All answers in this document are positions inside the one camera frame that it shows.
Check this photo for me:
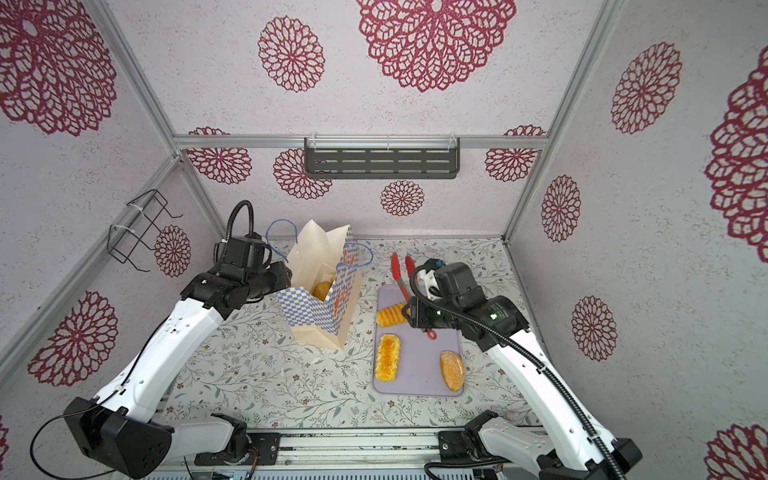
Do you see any braided fake bread loaf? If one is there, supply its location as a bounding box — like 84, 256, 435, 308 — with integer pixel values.
376, 302, 408, 328

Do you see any oval sugared fake bread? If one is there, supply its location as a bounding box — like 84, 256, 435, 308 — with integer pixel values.
440, 351, 466, 392

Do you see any long baguette fake bread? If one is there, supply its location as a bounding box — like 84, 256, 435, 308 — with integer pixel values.
312, 281, 333, 302

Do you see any blue checkered paper bag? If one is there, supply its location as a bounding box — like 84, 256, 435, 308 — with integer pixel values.
277, 220, 374, 350

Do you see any corn topped fake bread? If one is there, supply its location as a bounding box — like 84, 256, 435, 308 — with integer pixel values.
374, 334, 402, 382

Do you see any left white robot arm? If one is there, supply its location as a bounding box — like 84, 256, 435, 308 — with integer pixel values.
64, 233, 291, 479

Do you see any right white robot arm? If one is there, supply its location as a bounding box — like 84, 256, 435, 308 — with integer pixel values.
403, 259, 643, 479

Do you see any lavender plastic tray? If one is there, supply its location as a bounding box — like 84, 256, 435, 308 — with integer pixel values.
371, 284, 467, 398

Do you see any black wire wall rack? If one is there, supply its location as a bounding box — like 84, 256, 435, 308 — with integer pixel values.
106, 189, 182, 273

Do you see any dark grey wall shelf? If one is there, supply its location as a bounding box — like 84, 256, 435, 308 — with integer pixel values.
304, 137, 461, 180

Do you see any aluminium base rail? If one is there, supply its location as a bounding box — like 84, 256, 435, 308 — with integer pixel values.
248, 427, 475, 475

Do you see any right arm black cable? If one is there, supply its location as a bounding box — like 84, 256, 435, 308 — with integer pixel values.
409, 259, 628, 480

